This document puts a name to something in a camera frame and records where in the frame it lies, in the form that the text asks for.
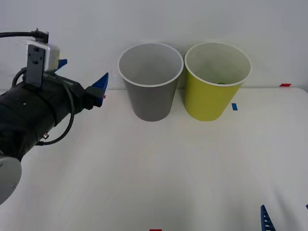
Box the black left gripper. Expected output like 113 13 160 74
39 58 110 127

